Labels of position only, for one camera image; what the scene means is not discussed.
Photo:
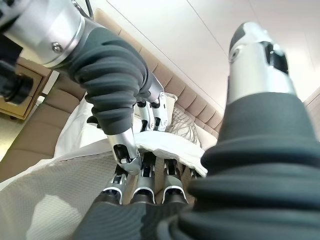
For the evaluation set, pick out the brown upholstered bed frame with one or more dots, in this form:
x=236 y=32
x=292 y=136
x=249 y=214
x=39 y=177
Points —
x=37 y=135

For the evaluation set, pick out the white duvet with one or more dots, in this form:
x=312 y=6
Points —
x=62 y=187

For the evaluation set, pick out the small white rectangular panel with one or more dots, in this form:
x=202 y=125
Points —
x=51 y=82

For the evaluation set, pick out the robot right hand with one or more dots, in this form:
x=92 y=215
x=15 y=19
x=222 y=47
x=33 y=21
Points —
x=250 y=175

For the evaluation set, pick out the grey woven fringed cushion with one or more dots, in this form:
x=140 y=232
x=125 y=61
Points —
x=182 y=125

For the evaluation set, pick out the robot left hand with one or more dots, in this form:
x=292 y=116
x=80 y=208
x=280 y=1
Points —
x=112 y=75

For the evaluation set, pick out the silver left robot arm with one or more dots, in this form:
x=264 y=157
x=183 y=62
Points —
x=45 y=27

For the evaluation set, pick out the wooden nightstand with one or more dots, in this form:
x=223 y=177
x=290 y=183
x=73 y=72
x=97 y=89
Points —
x=22 y=110

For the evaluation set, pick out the brown tufted headboard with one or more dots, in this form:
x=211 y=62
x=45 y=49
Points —
x=180 y=85

